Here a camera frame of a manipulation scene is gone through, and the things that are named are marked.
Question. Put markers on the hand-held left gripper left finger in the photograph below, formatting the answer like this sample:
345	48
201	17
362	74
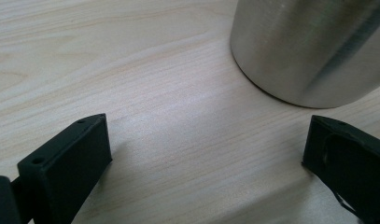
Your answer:
63	174

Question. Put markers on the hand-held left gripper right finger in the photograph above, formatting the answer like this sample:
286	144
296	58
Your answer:
352	168

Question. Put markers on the stainless steel cup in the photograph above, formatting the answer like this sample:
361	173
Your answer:
302	49

